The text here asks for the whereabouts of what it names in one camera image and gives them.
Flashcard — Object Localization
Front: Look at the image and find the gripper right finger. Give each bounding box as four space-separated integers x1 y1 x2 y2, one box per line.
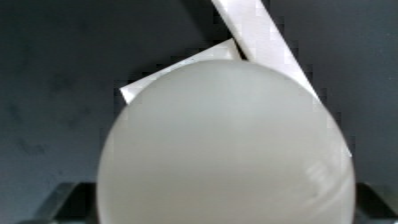
354 183 398 224

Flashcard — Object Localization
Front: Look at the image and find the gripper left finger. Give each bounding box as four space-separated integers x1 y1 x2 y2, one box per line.
18 182 98 224

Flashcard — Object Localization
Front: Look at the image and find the white lamp bulb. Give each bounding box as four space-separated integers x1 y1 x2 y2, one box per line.
98 60 355 224

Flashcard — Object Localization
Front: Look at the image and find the white lamp base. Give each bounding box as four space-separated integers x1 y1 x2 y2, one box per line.
119 39 242 103

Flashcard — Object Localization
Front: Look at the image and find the white U-shaped fence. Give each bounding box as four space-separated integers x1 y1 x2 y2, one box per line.
211 0 352 168

